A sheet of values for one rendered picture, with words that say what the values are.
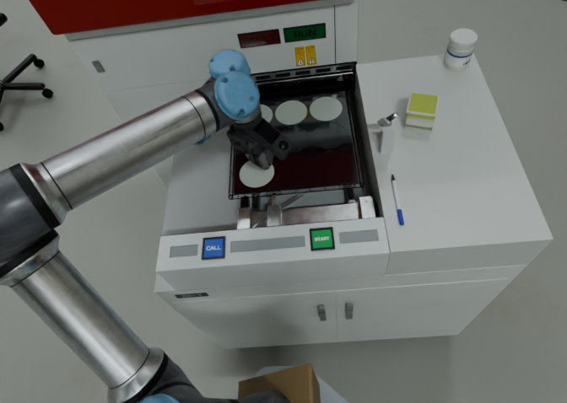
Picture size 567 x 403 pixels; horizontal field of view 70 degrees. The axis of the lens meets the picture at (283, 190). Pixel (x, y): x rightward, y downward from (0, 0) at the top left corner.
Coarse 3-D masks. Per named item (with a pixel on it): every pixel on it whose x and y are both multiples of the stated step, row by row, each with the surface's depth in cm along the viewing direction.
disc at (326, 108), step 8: (312, 104) 128; (320, 104) 127; (328, 104) 127; (336, 104) 126; (312, 112) 126; (320, 112) 125; (328, 112) 125; (336, 112) 124; (320, 120) 124; (328, 120) 123
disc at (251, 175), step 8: (248, 168) 117; (256, 168) 117; (272, 168) 116; (240, 176) 116; (248, 176) 116; (256, 176) 115; (264, 176) 115; (272, 176) 115; (248, 184) 114; (256, 184) 114; (264, 184) 114
